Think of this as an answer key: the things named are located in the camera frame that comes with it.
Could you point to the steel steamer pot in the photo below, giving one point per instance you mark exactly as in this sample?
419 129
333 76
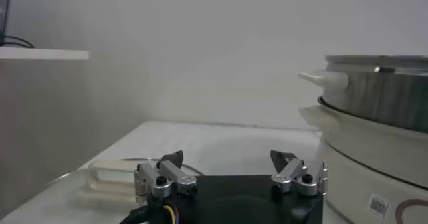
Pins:
368 165

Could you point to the small white folding table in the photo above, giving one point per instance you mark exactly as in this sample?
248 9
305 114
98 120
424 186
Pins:
40 53

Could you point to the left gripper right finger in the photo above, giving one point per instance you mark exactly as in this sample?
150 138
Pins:
291 172

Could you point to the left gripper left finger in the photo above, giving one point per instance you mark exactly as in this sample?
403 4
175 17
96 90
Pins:
167 172

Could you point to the dark laptop screen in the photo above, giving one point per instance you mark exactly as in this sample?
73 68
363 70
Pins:
4 8

